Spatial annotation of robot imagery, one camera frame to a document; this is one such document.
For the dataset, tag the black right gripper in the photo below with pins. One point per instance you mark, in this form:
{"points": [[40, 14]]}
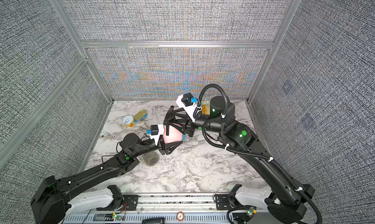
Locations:
{"points": [[190, 127]]}

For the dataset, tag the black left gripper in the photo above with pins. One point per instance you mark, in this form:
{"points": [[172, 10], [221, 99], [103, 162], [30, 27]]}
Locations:
{"points": [[163, 147]]}

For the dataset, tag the black spray nozzle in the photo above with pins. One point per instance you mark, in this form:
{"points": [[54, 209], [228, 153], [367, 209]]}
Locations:
{"points": [[168, 118]]}

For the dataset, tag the pink plastic spray bottle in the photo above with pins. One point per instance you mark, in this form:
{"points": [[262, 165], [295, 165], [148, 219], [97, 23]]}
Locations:
{"points": [[173, 136]]}

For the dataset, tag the grey translucent bottle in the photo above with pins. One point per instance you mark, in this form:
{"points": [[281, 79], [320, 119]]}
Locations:
{"points": [[151, 158]]}

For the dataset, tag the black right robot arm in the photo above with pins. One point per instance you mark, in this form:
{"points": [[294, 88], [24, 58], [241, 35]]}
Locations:
{"points": [[220, 129]]}

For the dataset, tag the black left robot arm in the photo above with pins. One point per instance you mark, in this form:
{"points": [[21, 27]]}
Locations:
{"points": [[56, 199]]}

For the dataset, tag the light green wavy plate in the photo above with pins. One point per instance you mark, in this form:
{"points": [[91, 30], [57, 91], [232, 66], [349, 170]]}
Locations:
{"points": [[206, 107]]}

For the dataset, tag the gold rectangular tin can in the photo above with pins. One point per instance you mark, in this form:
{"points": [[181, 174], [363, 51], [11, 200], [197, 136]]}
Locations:
{"points": [[140, 116]]}

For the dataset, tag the round white-lid can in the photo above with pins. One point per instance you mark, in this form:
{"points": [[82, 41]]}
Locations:
{"points": [[129, 121]]}

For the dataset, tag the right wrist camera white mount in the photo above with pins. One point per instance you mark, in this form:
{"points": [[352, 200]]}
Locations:
{"points": [[189, 103]]}

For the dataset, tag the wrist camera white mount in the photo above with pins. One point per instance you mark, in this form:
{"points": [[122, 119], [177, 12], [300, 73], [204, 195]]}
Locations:
{"points": [[189, 103], [154, 133]]}

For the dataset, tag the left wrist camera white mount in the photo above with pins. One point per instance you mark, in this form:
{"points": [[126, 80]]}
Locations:
{"points": [[154, 133]]}

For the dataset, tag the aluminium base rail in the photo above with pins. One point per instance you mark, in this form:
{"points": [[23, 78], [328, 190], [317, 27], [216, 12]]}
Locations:
{"points": [[175, 208]]}

